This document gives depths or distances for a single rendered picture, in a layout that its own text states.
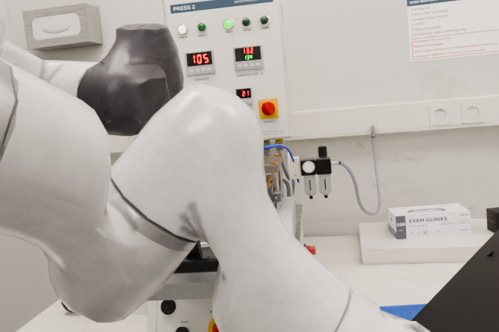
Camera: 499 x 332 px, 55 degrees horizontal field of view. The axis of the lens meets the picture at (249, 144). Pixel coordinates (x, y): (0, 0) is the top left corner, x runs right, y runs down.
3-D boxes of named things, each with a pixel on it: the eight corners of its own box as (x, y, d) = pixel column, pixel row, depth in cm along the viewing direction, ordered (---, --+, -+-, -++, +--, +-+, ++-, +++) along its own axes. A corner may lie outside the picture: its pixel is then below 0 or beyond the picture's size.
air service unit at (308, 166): (292, 198, 141) (287, 148, 139) (342, 194, 139) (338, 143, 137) (291, 202, 135) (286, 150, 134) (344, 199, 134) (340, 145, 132)
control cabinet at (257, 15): (196, 210, 155) (174, 7, 149) (298, 204, 151) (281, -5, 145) (183, 224, 139) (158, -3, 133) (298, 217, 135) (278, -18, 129)
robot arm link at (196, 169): (416, 241, 39) (183, 53, 41) (273, 407, 41) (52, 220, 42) (388, 217, 50) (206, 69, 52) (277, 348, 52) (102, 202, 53)
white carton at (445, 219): (387, 229, 163) (386, 207, 162) (457, 223, 161) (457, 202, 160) (396, 239, 151) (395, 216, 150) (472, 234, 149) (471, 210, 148)
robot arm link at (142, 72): (73, 147, 65) (131, 155, 60) (41, 50, 59) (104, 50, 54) (154, 97, 79) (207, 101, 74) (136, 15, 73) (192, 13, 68)
